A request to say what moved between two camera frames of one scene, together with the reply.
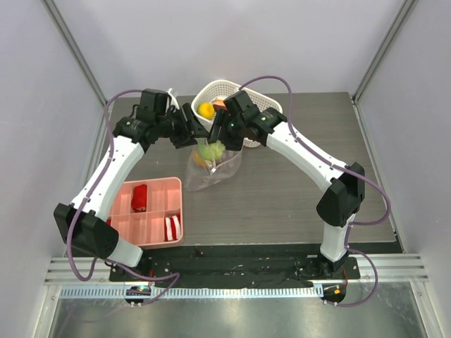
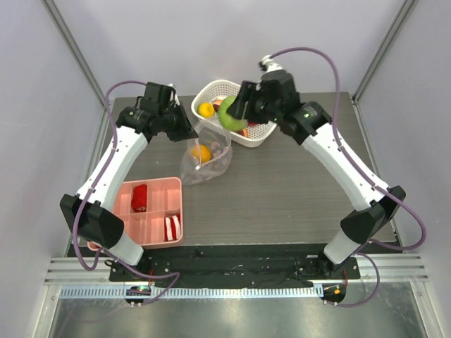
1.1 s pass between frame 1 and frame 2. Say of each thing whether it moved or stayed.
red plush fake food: stayed
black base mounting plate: stayed
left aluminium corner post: stayed
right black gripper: moved
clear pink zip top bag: moved
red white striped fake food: stayed
